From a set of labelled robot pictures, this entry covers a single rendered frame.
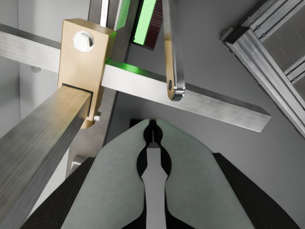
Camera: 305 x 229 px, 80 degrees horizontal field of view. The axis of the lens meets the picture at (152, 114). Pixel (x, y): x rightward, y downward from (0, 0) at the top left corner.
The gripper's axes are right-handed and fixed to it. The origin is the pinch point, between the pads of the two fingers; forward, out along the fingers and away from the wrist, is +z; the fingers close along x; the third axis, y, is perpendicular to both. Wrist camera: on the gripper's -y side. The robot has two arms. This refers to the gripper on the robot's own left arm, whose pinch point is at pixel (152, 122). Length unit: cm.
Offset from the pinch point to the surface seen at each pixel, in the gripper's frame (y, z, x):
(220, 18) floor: -2, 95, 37
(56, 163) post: 4.6, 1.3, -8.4
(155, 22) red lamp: -4.9, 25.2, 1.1
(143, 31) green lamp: -3.5, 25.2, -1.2
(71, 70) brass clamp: -0.7, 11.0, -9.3
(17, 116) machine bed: 17, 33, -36
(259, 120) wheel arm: 7.7, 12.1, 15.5
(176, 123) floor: 61, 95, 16
